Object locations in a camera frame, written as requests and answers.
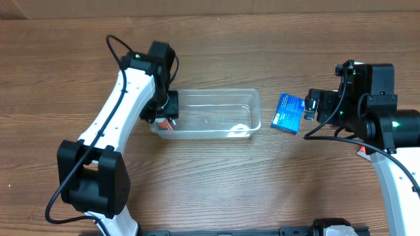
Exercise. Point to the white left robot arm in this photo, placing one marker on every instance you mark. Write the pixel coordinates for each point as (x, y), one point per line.
(94, 182)

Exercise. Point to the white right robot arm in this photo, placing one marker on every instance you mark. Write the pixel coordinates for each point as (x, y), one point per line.
(366, 106)

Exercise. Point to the red bottle white cap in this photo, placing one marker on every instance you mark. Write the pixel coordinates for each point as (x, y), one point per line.
(164, 123)

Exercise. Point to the blue box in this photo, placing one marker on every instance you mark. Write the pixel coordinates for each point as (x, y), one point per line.
(288, 113)

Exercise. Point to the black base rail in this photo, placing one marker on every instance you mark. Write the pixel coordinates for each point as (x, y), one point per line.
(319, 227)

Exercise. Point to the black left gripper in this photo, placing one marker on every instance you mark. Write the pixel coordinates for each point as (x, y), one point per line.
(168, 109)

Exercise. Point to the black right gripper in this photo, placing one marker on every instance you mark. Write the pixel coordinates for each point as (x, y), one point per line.
(319, 105)

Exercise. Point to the red packet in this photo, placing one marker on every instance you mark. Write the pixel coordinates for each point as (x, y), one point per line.
(362, 152)

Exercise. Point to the clear plastic container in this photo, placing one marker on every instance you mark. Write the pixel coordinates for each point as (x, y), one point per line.
(214, 114)

